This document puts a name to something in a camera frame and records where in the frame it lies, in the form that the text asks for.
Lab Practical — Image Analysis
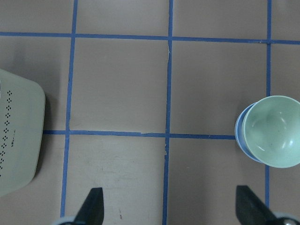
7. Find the green bowl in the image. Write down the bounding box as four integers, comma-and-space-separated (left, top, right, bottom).
241, 96, 300, 168

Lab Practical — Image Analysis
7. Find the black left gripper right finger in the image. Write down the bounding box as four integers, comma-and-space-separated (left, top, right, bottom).
235, 185, 277, 225

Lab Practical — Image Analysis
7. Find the cream silver toaster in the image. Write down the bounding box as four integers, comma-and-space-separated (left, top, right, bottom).
0, 70, 45, 196

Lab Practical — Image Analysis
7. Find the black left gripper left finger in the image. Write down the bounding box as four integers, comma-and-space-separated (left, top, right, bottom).
74, 187, 104, 225

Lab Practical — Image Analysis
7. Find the blue bowl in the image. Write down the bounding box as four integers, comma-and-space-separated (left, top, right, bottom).
234, 103, 262, 163

